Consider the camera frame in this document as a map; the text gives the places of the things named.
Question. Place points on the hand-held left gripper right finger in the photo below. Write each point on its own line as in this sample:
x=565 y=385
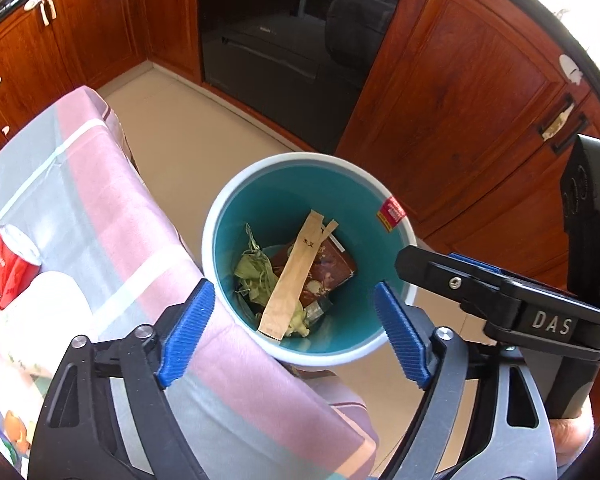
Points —
x=400 y=335

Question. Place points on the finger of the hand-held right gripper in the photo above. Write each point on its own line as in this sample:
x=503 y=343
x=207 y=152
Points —
x=475 y=262
x=445 y=277

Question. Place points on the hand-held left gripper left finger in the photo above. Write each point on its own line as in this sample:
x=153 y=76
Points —
x=187 y=332

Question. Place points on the white paper cup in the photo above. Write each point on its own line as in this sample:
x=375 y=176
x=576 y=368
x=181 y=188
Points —
x=40 y=310

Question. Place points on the teal and white waste bin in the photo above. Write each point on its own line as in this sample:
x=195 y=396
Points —
x=280 y=190

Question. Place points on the red soda can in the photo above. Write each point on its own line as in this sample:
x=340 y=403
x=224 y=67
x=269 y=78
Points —
x=5 y=275

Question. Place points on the orange snack packet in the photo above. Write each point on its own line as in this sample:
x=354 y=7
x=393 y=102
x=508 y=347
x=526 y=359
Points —
x=16 y=427

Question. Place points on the person's right hand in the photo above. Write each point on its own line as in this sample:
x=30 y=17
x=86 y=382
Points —
x=572 y=435

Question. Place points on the crumpled green leaves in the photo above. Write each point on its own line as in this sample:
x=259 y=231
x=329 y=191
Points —
x=252 y=270

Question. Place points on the brown snack packet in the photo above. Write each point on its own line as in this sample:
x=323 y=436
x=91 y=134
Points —
x=332 y=270

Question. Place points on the brown paper chopstick sleeve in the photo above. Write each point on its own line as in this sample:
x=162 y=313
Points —
x=290 y=280

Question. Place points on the pink and grey checked tablecloth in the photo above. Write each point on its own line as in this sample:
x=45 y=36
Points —
x=105 y=185

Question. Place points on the white round child lock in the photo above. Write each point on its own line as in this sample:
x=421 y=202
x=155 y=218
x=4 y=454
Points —
x=570 y=67

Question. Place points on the black built-in oven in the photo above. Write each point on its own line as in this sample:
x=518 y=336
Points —
x=280 y=60

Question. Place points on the wooden cabinet with drawers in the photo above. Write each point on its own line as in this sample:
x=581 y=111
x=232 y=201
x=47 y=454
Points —
x=95 y=25

